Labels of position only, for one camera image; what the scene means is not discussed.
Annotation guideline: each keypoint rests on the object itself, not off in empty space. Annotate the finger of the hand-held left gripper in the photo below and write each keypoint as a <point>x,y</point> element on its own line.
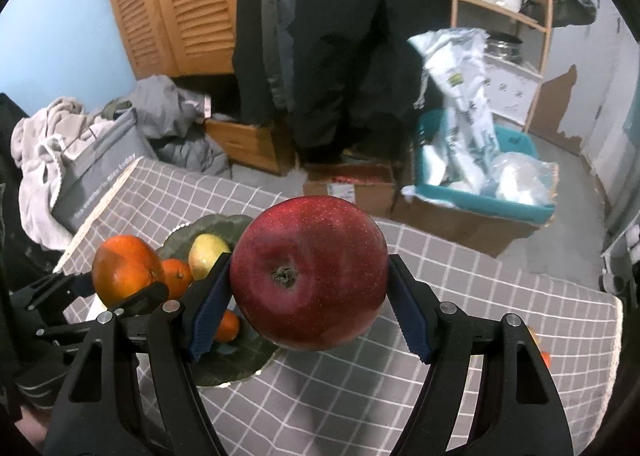
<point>142,297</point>
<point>55,288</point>

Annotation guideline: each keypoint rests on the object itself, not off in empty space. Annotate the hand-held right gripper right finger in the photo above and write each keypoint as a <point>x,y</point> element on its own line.
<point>412,321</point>

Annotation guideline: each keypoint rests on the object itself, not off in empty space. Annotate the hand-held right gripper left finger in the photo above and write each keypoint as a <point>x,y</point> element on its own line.
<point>207,316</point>

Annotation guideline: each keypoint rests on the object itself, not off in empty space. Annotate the small mandarin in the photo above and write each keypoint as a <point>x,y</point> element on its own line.
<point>177,276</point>
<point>229,326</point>

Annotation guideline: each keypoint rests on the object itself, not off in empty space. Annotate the large orange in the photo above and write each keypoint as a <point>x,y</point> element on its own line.
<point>122,266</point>

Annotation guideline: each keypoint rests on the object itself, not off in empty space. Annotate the yellow-green apple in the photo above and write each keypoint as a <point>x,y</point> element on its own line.
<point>207,253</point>

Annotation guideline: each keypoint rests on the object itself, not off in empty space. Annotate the green leaf-shaped plate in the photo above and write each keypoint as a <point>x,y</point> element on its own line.
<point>220,226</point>

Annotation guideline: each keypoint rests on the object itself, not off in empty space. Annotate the large red apple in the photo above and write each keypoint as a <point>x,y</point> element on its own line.
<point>310,261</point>

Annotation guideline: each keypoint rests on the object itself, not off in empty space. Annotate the grey checked tablecloth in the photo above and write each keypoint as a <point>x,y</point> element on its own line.
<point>450,286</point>

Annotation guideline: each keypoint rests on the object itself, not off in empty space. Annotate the large cardboard box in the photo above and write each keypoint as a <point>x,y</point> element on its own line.
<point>450,228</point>

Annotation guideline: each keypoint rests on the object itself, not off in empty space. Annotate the beige towel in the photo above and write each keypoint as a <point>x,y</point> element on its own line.
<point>35,176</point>

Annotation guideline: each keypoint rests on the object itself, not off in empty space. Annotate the grey storage bag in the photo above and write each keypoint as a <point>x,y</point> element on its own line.
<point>95,171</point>

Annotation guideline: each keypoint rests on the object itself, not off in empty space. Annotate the yellow-red apple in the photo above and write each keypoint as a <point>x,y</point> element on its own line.
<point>537,336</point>

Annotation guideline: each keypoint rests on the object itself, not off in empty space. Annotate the teal plastic basket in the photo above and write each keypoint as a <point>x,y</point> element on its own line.
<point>450,196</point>

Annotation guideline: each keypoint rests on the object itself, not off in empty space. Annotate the small cardboard box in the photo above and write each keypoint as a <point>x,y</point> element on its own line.
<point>370,196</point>

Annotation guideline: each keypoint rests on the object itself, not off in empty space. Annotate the clear plastic bag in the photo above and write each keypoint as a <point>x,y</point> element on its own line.
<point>520,181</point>

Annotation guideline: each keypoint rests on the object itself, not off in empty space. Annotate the wooden drawer box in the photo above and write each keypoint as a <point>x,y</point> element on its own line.
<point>240,141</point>

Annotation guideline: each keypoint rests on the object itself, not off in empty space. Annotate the olive green cloth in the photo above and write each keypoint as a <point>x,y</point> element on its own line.
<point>117,108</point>

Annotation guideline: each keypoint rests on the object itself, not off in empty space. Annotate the grey crumpled clothes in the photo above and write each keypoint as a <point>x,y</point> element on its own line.
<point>165,106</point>

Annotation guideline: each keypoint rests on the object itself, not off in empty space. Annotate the shoe rack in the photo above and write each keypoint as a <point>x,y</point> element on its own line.
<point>625,256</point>

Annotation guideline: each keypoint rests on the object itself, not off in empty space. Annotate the white printed plastic bag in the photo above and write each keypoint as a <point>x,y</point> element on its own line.
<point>460,86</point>

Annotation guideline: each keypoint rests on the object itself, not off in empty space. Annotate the white patterned cabinet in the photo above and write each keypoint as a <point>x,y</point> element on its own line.
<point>512,91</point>

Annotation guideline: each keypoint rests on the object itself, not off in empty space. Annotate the steel pot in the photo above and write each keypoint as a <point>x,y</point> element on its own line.
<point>505,48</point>

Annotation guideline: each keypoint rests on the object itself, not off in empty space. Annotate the black hanging coat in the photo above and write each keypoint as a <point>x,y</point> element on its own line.
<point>360,36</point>

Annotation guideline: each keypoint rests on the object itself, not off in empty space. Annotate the grey hanging jacket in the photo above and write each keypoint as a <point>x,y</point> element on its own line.
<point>282,36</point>

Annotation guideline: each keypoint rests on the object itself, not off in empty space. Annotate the wooden louvered wardrobe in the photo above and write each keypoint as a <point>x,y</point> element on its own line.
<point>190,1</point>

